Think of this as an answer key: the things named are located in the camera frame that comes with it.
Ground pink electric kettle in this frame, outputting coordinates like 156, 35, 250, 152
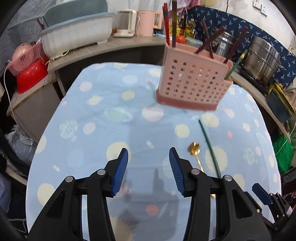
136, 10, 163, 37

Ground gold flower spoon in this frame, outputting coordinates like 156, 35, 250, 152
188, 141, 216, 199

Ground large steel steamer pot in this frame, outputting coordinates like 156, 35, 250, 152
243, 36, 285, 86

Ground grey wooden side counter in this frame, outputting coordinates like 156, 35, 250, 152
48, 36, 166, 72

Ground pink perforated utensil holder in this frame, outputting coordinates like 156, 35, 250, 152
156, 43, 233, 110

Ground maroon chopstick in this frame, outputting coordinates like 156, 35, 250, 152
223, 26, 248, 64

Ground steel rice cooker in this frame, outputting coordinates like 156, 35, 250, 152
211, 32, 236, 57

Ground dark green yellow-rimmed bowls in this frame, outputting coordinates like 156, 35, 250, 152
267, 82, 295, 123

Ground green gold-banded chopstick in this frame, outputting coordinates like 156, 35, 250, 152
224, 49, 248, 80

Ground blue patterned backsplash cloth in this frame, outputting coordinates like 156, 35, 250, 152
184, 5, 296, 88

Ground dark red chopstick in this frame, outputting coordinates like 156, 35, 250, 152
202, 20, 214, 59

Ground green plastic bag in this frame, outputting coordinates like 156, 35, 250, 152
273, 135, 294, 174

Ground dark brown twisted chopstick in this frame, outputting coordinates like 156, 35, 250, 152
171, 0, 177, 48

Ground black induction cooker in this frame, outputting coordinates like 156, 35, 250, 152
239, 68, 267, 95

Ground white wall socket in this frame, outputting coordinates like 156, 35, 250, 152
252, 0, 261, 10

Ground red plastic basin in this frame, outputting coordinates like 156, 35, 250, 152
16, 58, 48, 94

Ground white power cable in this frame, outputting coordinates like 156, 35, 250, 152
2, 60, 19, 130

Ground white dish drainer with lid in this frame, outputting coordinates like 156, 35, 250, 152
41, 1, 114, 59

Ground cooking oil bottle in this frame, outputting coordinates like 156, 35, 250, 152
186, 19, 196, 39

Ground red tomato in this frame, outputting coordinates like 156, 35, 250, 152
176, 35, 186, 44

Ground white glass kettle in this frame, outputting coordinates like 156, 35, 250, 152
113, 9, 137, 38

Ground clear food container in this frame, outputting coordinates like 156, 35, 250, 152
185, 37, 203, 48

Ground dark brown-red chopstick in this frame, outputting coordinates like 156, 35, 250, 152
195, 26, 225, 54

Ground blue patterned tablecloth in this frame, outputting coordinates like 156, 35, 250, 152
26, 63, 281, 240

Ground pink plastic basket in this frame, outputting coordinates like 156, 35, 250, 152
8, 42, 43, 76

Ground dark soy sauce bottle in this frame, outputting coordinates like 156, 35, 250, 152
179, 16, 186, 36

